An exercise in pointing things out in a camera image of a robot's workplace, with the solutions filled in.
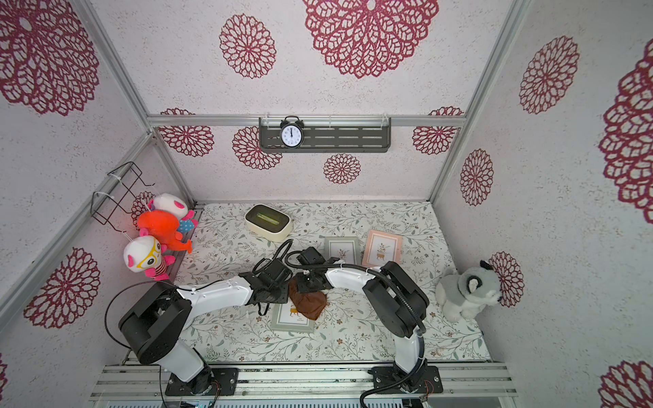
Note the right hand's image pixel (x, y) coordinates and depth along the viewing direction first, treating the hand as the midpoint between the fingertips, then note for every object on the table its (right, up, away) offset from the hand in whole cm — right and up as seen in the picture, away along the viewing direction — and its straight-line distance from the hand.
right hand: (298, 283), depth 92 cm
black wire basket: (-54, +31, -12) cm, 63 cm away
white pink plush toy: (-45, +28, +2) cm, 53 cm away
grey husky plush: (+52, 0, -14) cm, 54 cm away
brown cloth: (+5, -6, -5) cm, 9 cm away
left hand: (-6, -5, -1) cm, 7 cm away
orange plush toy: (-47, +21, -2) cm, 52 cm away
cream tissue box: (-14, +22, +15) cm, 31 cm away
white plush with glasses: (-47, +12, -12) cm, 50 cm away
